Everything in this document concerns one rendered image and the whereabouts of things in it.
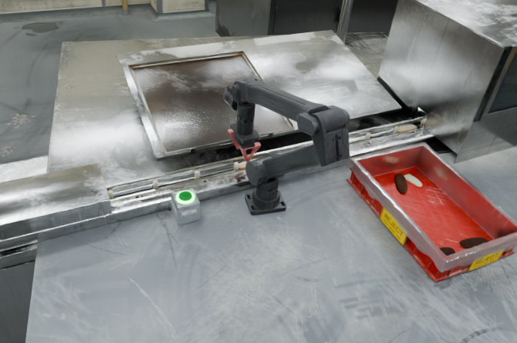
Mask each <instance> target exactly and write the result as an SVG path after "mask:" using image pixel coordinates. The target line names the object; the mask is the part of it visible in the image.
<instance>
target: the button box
mask: <svg viewBox="0 0 517 343"><path fill-rule="evenodd" d="M184 191H190V192H192V193H193V194H194V196H195V199H194V201H193V202H191V203H188V204H182V203H179V202H178V201H177V200H176V195H177V194H178V193H179V192H180V191H177V192H174V193H171V199H172V203H169V204H168V206H169V211H172V213H173V215H174V217H175V220H176V222H177V224H178V225H183V224H187V223H189V222H193V221H198V220H199V219H200V201H199V199H198V197H197V196H196V194H195V192H194V190H193V188H190V189H187V190H184Z"/></svg>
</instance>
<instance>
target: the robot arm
mask: <svg viewBox="0 0 517 343"><path fill-rule="evenodd" d="M224 100H225V102H226V103H227V104H229V105H230V106H231V107H232V108H233V109H234V110H235V111H237V115H236V123H233V124H230V128H231V129H229V130H228V133H229V134H230V136H231V138H232V140H233V142H234V144H235V147H236V149H241V151H242V154H243V157H244V159H245V161H246V162H247V163H246V165H245V171H246V174H247V177H248V180H249V181H250V182H251V184H252V185H257V187H256V188H255V190H254V191H253V193H248V194H245V202H246V204H247V206H248V210H249V212H250V214H251V215H262V214H268V213H273V212H280V211H285V210H286V203H285V201H284V198H283V197H282V194H281V192H280V191H279V190H278V187H279V180H278V178H281V177H282V176H284V175H285V174H287V173H290V172H296V171H299V170H302V169H306V168H311V167H315V166H319V165H321V167H324V166H326V165H330V164H332V163H335V162H338V161H341V160H344V159H347V158H350V152H349V126H348V124H349V122H350V115H349V113H348V112H347V111H346V110H345V109H343V108H340V107H337V106H334V105H330V106H327V105H323V104H320V103H314V102H311V101H308V100H305V99H303V98H300V97H298V96H296V95H292V94H290V93H288V92H284V91H283V90H280V89H277V88H274V87H272V86H270V85H268V84H266V82H264V81H263V80H262V79H260V78H257V77H252V78H245V79H242V80H238V81H235V82H234V84H233V85H230V86H227V90H226V91H225V94H224ZM255 104H258V105H261V106H263V107H265V108H267V109H269V110H272V111H274V112H276V113H278V114H280V115H283V116H285V117H286V118H289V119H291V120H293V121H295V122H297V126H298V130H300V131H302V132H304V133H306V134H308V135H311V136H312V140H313V143H314V144H313V145H309V146H306V147H304V148H300V149H297V150H294V151H291V152H287V153H285V154H282V155H279V154H277V153H275V154H270V155H267V156H265V157H262V158H258V159H256V160H252V161H250V160H251V159H252V156H253V155H254V154H255V153H256V152H257V151H258V149H259V148H260V147H261V144H260V143H259V142H256V141H259V138H260V136H259V134H258V133H257V132H256V131H255V129H254V120H255ZM251 140H254V141H255V143H254V142H247V141H251ZM237 142H238V143H237ZM250 148H253V149H252V152H251V154H250V156H249V157H248V158H247V155H246V150H247V149H250Z"/></svg>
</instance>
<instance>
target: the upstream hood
mask: <svg viewBox="0 0 517 343"><path fill-rule="evenodd" d="M111 213H112V210H111V202H110V198H109V196H108V191H107V188H106V186H105V182H104V178H103V176H102V172H101V169H100V166H99V163H95V164H91V165H84V166H80V167H76V168H69V169H65V170H61V171H54V172H49V173H45V174H40V175H33V176H29V177H25V178H18V179H14V180H10V181H3V182H0V241H1V240H4V239H7V238H13V237H16V236H19V235H26V234H29V233H32V232H36V231H41V230H45V229H49V228H54V227H58V226H61V225H67V224H70V223H74V222H77V221H83V220H86V219H90V218H95V217H99V216H103V215H108V214H111Z"/></svg>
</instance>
